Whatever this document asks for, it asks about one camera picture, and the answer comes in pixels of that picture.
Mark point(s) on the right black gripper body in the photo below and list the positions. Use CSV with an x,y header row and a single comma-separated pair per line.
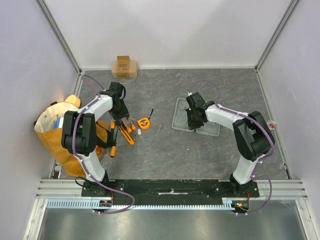
x,y
194,124

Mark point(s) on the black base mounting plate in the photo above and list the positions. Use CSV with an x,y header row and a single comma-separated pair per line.
x,y
219,189

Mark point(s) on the small cardboard box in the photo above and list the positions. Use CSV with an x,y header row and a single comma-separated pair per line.
x,y
124,67

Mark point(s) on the orange tape measure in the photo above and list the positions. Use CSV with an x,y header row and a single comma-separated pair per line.
x,y
144,123

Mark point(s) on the orange utility knife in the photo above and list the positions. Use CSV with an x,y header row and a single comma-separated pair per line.
x,y
127,136

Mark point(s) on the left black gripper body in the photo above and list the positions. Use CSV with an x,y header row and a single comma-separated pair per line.
x,y
119,112

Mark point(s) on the orange pliers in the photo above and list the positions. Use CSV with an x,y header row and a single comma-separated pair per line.
x,y
131,127

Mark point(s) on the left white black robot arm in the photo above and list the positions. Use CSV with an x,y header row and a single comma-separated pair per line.
x,y
79,132

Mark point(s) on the grey plastic tool case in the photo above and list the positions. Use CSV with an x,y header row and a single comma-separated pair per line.
x,y
180,121

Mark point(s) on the tan wooden object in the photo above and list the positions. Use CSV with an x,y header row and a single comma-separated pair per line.
x,y
73,99

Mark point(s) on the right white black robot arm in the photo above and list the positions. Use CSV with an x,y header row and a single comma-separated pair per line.
x,y
253,137

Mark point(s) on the aluminium frame rail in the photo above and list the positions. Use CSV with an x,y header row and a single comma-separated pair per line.
x,y
282,189

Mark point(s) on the brown paper tote bag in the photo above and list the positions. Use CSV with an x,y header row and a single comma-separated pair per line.
x,y
52,139

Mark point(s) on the blue box in bag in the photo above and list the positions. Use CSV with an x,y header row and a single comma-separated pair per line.
x,y
59,122

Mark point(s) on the orange black screwdriver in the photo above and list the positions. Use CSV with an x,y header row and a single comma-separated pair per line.
x,y
112,126
114,145

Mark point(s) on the white slotted cable duct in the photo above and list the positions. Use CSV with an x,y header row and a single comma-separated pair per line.
x,y
99,204

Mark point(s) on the thin metal screwdriver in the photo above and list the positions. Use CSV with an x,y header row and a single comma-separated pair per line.
x,y
157,133

